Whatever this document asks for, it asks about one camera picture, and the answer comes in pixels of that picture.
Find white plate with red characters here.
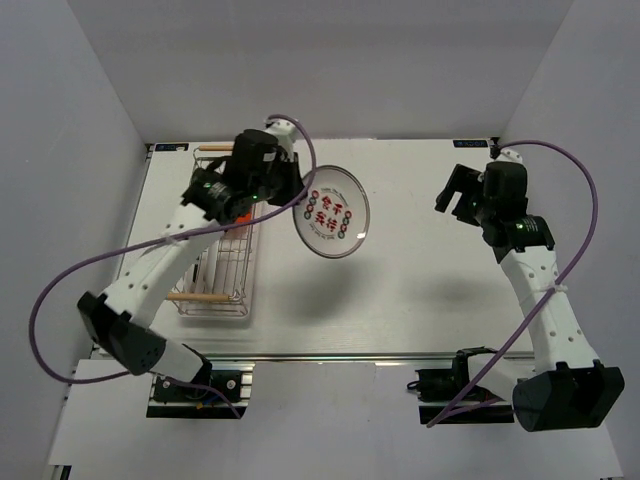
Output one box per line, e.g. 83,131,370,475
293,165,371,259

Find blue table label right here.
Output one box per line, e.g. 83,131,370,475
452,139,489,148

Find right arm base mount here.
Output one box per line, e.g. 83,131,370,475
406,347,515,425

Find translucent white plate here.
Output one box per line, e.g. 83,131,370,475
192,249,217,294

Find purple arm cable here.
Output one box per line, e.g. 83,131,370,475
426,139,600,430
28,113,317,419

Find metal wire dish rack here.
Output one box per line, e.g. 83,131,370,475
167,144,264,317

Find blue table label left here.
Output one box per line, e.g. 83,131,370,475
154,143,189,152

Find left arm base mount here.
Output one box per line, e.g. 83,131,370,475
146,360,255,420

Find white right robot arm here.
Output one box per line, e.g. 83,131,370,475
428,160,625,432

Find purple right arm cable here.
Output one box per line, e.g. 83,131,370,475
426,139,600,430

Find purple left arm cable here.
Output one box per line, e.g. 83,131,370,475
28,113,317,419

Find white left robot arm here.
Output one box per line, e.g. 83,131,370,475
77,115,307,399

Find blue table label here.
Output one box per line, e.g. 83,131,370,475
452,139,489,148
154,143,189,152

